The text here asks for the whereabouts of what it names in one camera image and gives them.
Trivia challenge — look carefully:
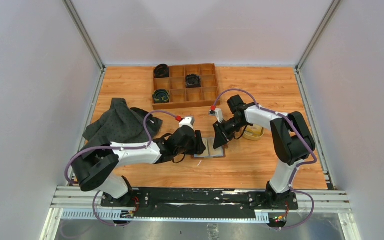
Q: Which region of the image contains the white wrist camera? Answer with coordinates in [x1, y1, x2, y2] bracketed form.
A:
[178, 116, 195, 129]
[209, 105, 224, 123]

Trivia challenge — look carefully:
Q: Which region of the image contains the brown leather card holder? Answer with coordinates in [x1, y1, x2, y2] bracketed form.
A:
[192, 137, 226, 159]

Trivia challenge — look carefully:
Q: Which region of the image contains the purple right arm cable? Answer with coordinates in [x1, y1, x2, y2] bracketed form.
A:
[211, 88, 318, 231]

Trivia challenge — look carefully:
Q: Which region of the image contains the black-green coiled belt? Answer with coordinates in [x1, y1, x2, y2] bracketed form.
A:
[152, 89, 170, 104]

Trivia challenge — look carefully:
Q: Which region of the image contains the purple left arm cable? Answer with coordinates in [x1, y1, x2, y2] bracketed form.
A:
[64, 110, 182, 186]

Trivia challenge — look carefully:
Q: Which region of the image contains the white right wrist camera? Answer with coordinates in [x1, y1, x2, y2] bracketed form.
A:
[209, 105, 224, 123]

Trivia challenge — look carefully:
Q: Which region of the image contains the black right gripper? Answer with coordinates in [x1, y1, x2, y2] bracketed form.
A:
[213, 117, 247, 150]

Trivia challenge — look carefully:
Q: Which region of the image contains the wooden compartment tray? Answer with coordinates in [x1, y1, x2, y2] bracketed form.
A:
[151, 63, 220, 110]

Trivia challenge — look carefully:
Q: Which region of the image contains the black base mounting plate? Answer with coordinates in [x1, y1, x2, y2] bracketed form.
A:
[100, 187, 299, 220]

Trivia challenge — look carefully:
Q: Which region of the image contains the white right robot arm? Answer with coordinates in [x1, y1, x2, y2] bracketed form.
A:
[209, 95, 316, 209]

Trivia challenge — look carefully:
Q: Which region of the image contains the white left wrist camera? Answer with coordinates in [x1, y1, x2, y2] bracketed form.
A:
[178, 116, 195, 129]

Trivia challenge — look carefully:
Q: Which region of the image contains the dark grey dotted cloth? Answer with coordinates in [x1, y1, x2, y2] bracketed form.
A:
[82, 98, 149, 144]

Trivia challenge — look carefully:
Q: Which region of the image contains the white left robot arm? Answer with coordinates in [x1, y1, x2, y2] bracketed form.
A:
[68, 125, 207, 207]

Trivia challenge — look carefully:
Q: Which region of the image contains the yellow oval card tray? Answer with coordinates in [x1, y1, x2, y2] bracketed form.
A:
[243, 124, 265, 141]

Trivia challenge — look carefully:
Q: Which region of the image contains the black coiled belt middle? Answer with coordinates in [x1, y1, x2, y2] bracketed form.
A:
[185, 74, 201, 89]

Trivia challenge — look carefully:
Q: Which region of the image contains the black coiled belt top-left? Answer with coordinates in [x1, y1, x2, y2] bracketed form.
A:
[153, 63, 170, 79]

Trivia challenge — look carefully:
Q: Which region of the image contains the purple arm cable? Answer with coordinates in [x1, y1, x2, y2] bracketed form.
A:
[211, 88, 318, 231]
[64, 110, 182, 186]

